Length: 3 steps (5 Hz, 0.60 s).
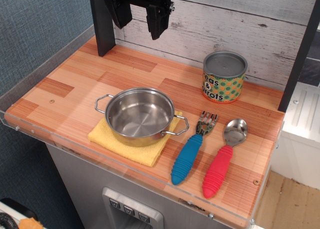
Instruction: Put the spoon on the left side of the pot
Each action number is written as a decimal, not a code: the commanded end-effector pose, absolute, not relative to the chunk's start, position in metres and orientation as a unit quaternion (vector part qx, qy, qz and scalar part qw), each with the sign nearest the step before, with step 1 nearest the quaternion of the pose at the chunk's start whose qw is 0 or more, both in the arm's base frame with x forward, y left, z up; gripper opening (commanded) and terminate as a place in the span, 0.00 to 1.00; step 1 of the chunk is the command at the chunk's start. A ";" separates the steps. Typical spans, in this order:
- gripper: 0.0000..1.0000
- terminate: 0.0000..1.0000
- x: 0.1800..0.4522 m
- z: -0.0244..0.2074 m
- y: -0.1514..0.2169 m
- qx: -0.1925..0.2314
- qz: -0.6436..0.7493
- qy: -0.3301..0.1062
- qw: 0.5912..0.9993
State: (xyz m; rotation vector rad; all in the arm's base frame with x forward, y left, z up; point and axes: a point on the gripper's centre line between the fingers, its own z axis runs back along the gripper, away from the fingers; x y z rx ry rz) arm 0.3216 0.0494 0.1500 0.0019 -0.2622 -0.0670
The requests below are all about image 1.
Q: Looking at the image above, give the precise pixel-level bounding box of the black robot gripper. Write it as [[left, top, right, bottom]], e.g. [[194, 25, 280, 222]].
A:
[[104, 0, 174, 40]]

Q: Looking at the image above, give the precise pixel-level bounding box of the red handled metal spoon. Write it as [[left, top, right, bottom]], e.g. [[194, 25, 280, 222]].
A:
[[202, 118, 248, 199]]

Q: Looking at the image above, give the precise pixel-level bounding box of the stainless steel pot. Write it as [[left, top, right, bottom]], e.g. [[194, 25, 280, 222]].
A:
[[94, 87, 189, 147]]

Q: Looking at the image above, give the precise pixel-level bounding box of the peas and carrots can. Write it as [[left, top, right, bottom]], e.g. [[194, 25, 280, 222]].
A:
[[201, 51, 248, 104]]

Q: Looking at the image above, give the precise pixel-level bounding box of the yellow cloth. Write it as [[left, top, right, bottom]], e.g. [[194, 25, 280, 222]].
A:
[[87, 119, 170, 167]]

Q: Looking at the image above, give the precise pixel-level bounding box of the clear acrylic guard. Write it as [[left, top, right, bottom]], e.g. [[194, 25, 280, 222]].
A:
[[0, 28, 284, 229]]

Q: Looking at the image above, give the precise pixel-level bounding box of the grey cabinet with dispenser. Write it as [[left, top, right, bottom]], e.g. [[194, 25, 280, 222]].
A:
[[47, 145, 227, 229]]

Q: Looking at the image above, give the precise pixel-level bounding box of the white toy sink unit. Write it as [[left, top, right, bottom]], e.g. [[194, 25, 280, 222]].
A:
[[270, 82, 320, 189]]

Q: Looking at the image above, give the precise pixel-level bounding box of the orange object bottom left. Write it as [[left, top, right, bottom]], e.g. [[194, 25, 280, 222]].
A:
[[18, 217, 44, 229]]

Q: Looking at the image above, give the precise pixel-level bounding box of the dark left post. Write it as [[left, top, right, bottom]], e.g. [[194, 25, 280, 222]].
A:
[[90, 0, 116, 57]]

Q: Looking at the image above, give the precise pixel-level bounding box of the dark post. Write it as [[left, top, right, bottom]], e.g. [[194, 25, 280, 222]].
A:
[[277, 0, 320, 113], [90, 0, 116, 57]]

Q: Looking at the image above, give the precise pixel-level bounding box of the blue handled metal fork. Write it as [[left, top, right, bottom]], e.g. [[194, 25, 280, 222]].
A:
[[170, 111, 218, 185]]

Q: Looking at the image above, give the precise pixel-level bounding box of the dark right post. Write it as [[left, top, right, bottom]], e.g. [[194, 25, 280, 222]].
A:
[[277, 0, 320, 113]]

